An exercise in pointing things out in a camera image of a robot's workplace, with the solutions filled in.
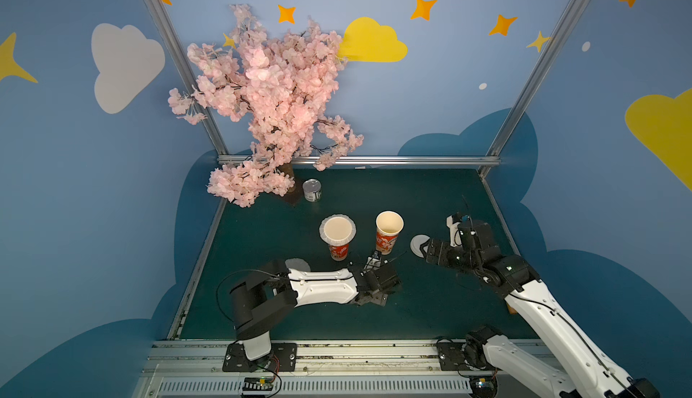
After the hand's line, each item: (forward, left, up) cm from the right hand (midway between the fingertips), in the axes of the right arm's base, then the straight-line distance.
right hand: (438, 245), depth 78 cm
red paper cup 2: (+9, +14, -5) cm, 17 cm away
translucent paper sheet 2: (0, +46, -17) cm, 49 cm away
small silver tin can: (+29, +44, -12) cm, 54 cm away
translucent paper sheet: (+4, +30, -1) cm, 31 cm away
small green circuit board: (-35, +49, -19) cm, 64 cm away
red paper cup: (+2, +30, -12) cm, 32 cm away
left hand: (-7, +17, -15) cm, 24 cm away
